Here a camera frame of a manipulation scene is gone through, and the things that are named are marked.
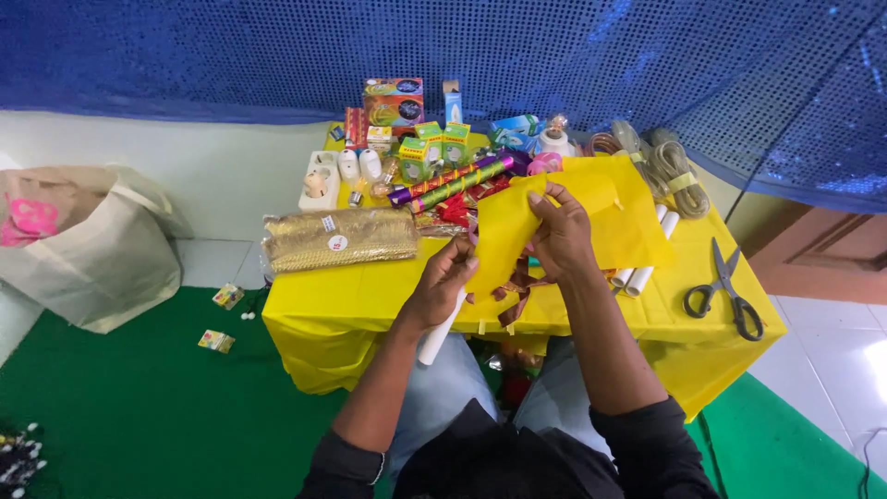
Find pink tape dispenser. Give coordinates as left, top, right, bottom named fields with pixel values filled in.
left=526, top=152, right=564, bottom=177

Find string of small lights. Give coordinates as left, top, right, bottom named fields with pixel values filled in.
left=0, top=421, right=48, bottom=499

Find grey cable coil yellow band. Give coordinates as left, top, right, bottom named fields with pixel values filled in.
left=647, top=140, right=712, bottom=220

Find red tassel bundle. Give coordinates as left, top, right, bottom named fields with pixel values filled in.
left=416, top=175, right=515, bottom=238

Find green carpet mat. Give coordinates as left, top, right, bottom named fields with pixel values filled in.
left=0, top=286, right=887, bottom=499

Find amber glass bulb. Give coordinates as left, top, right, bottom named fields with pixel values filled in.
left=370, top=158, right=401, bottom=200

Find person's left hand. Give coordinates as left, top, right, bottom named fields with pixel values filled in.
left=407, top=237, right=481, bottom=329

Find red striped box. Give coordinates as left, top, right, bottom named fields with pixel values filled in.
left=344, top=107, right=369, bottom=151

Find brown wooden door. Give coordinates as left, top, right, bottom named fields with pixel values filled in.
left=747, top=200, right=887, bottom=306

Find gold lace trim packet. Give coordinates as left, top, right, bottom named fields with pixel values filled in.
left=261, top=207, right=421, bottom=275

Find beige tote bag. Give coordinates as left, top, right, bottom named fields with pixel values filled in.
left=0, top=164, right=194, bottom=335

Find copper wire coil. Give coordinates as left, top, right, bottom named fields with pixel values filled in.
left=588, top=132, right=625, bottom=158

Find clear cable coil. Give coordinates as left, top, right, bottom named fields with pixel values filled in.
left=610, top=120, right=668, bottom=199

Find white paper roll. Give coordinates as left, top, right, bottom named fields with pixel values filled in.
left=611, top=204, right=669, bottom=289
left=418, top=287, right=469, bottom=367
left=625, top=211, right=681, bottom=298

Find green bulb box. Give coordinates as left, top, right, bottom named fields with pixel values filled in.
left=414, top=121, right=444, bottom=164
left=398, top=136, right=431, bottom=185
left=442, top=121, right=472, bottom=168

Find blue white carton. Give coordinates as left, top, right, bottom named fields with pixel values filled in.
left=488, top=114, right=547, bottom=155

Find yellow paper sheet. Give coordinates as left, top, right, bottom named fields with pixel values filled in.
left=466, top=155, right=678, bottom=300

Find blue sequin curtain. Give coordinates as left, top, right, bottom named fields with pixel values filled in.
left=0, top=0, right=887, bottom=214

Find black handled scissors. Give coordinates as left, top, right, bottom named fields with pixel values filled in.
left=683, top=237, right=765, bottom=342

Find brown satin ribbon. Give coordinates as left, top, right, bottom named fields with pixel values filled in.
left=491, top=255, right=557, bottom=329

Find yellow tablecloth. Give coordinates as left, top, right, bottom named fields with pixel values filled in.
left=261, top=123, right=789, bottom=422

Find small yellow packet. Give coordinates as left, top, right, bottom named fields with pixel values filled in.
left=197, top=329, right=237, bottom=355
left=211, top=282, right=245, bottom=311

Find person's blue jeans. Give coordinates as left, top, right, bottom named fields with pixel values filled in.
left=388, top=331, right=615, bottom=486

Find small yellow white box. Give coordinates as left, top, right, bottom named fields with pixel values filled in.
left=365, top=125, right=394, bottom=156

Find purple foil party tube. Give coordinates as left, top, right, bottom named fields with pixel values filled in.
left=387, top=150, right=533, bottom=209

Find shiny wrapped bundle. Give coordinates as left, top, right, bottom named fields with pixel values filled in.
left=483, top=338, right=550, bottom=411

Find colourful disco lamp box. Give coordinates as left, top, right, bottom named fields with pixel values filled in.
left=362, top=77, right=425, bottom=130

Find tall blue white box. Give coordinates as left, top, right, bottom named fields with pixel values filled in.
left=443, top=79, right=464, bottom=126

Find person's right hand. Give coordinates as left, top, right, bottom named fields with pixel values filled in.
left=527, top=182, right=600, bottom=284

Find person's black shirt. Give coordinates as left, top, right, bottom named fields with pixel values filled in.
left=297, top=396, right=722, bottom=499

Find white lamp socket with bulb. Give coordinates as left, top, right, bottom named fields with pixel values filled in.
left=538, top=114, right=577, bottom=158

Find white power strip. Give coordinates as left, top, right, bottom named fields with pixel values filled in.
left=298, top=150, right=342, bottom=212

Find green foil party tube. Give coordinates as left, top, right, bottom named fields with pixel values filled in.
left=409, top=157, right=517, bottom=214

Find black cable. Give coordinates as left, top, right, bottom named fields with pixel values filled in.
left=858, top=426, right=887, bottom=499

